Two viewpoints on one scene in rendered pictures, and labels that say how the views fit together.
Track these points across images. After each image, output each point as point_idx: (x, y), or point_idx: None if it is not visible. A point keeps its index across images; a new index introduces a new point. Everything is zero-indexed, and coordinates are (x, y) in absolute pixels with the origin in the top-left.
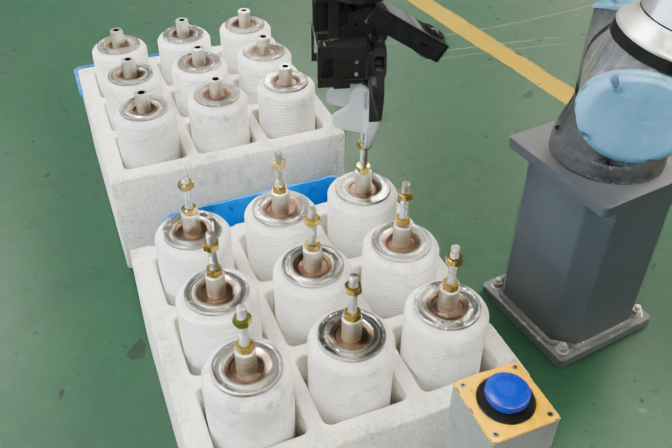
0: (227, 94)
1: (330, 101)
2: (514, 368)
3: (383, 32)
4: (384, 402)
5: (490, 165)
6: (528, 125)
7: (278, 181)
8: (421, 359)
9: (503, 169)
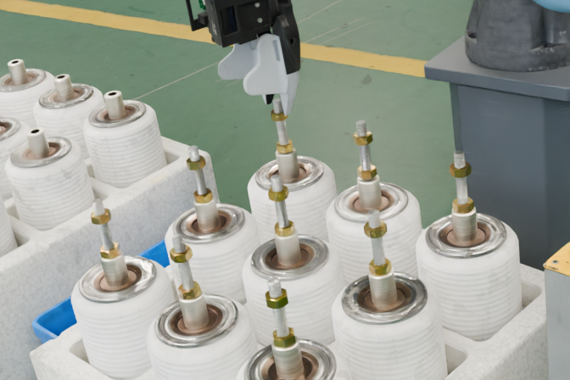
0: (53, 148)
1: (225, 76)
2: None
3: None
4: (446, 371)
5: (371, 159)
6: (387, 108)
7: (201, 185)
8: (463, 307)
9: (388, 158)
